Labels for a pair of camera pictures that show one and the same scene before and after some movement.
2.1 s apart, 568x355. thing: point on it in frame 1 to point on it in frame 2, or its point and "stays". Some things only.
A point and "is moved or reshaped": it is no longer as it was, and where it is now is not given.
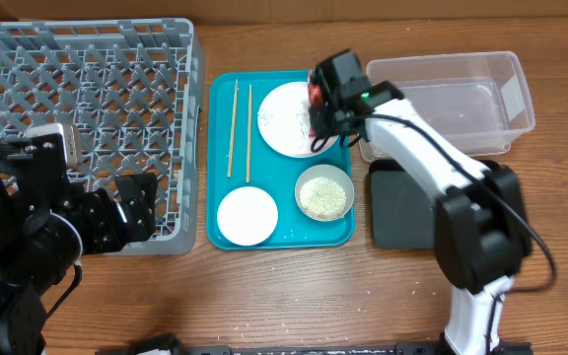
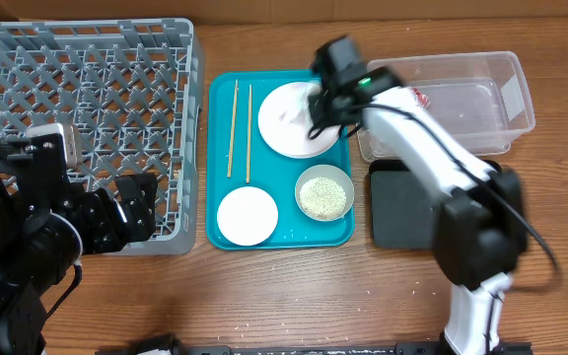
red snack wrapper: [315, 92] is moved or reshaped
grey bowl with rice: [324, 192] stays
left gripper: [112, 236] stays
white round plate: [283, 120] stays
